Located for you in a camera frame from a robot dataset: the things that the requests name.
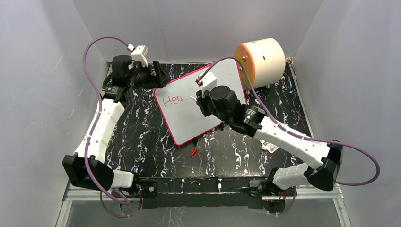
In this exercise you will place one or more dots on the red marker cap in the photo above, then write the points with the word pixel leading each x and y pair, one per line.
pixel 194 151

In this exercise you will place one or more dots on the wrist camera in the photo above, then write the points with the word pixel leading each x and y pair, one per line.
pixel 207 81
pixel 138 53

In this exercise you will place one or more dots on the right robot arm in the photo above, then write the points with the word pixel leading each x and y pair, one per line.
pixel 321 160

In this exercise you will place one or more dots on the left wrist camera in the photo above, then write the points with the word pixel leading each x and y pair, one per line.
pixel 138 53

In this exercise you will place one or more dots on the white cylinder with orange face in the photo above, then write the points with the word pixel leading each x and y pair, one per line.
pixel 263 60

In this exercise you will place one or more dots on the white printed card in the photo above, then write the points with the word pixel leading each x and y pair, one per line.
pixel 267 146

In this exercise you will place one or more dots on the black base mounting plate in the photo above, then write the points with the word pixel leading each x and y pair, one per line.
pixel 265 200

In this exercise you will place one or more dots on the pink-framed whiteboard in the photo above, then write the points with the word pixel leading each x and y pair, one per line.
pixel 183 117

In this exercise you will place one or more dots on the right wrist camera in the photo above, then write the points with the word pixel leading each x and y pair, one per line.
pixel 207 81

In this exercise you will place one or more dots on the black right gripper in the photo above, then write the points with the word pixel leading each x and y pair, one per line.
pixel 201 102

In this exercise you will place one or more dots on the aluminium frame rail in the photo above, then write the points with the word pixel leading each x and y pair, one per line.
pixel 316 194

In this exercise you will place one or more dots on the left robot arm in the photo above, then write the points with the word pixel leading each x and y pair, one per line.
pixel 86 168

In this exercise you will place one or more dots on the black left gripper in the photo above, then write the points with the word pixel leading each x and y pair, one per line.
pixel 138 66

